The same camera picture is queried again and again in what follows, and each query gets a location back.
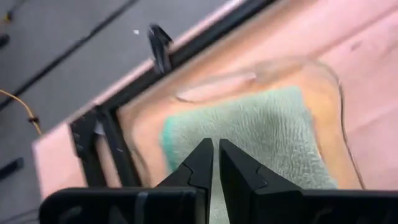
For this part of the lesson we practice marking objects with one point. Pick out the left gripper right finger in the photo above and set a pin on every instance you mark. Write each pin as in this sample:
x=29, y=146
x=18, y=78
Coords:
x=239, y=174

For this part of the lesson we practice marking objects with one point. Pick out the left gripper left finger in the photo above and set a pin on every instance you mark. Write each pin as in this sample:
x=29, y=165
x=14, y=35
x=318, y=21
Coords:
x=196, y=171

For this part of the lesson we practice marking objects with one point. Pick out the green microfiber towel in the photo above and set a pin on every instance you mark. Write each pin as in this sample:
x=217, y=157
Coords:
x=264, y=124

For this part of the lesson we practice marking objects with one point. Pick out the clear plastic bin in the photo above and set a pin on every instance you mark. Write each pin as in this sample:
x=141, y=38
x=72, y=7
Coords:
x=323, y=102

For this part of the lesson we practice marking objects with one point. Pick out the black aluminium table frame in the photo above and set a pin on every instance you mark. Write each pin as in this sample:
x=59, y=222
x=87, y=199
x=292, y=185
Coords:
x=199, y=43

